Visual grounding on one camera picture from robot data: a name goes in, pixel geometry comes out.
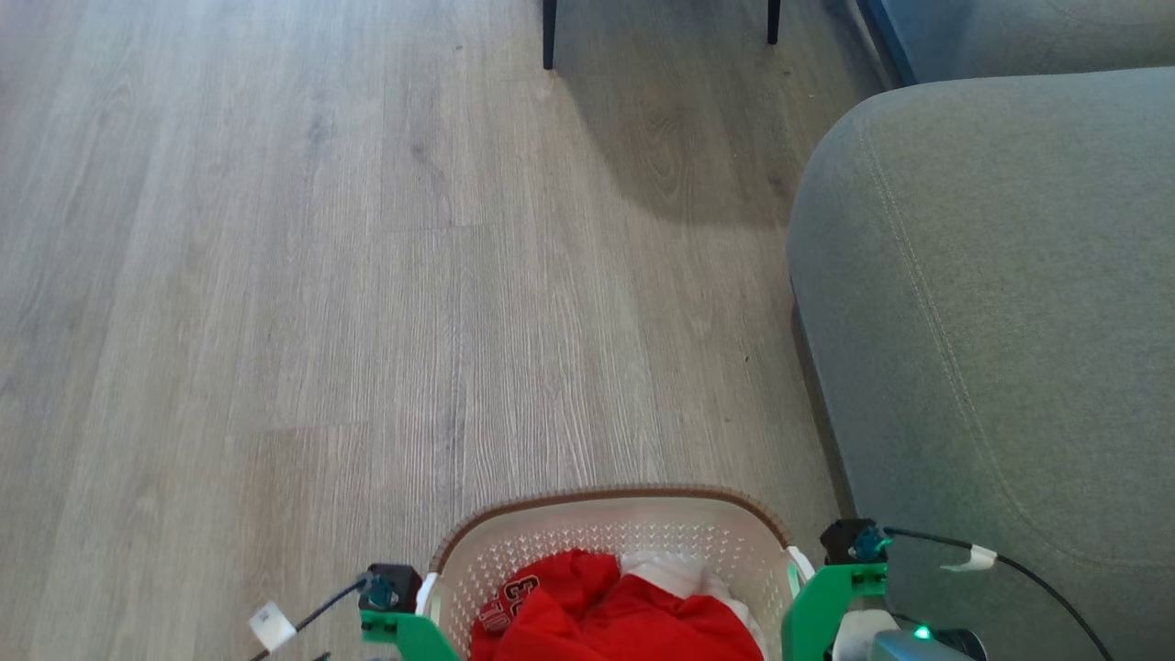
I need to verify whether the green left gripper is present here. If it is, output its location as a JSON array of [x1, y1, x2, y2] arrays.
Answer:
[[359, 610, 460, 661]]

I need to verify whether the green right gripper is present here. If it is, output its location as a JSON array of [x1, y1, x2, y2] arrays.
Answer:
[[780, 562, 890, 661]]

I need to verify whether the white laundry basket brown rim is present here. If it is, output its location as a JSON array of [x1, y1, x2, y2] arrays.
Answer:
[[418, 485, 816, 661]]

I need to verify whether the white garment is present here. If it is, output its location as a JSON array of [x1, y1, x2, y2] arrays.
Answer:
[[620, 553, 768, 648]]

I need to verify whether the red printed garment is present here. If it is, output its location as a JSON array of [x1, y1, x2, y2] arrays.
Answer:
[[470, 549, 765, 661]]

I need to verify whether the grey fabric sofa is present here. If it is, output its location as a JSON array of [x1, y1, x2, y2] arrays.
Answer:
[[787, 66, 1175, 661]]

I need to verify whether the blue-grey sofa section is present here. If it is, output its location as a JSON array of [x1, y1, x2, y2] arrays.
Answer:
[[858, 0, 1175, 88]]

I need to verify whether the black left cable white tag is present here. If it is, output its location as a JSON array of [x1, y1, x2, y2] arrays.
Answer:
[[248, 575, 375, 661]]

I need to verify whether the black cable white tag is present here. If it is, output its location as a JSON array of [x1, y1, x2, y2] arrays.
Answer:
[[881, 526, 1117, 661], [248, 575, 375, 661]]

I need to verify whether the black right cable white tag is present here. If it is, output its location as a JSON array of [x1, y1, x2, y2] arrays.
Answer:
[[881, 526, 1117, 661]]

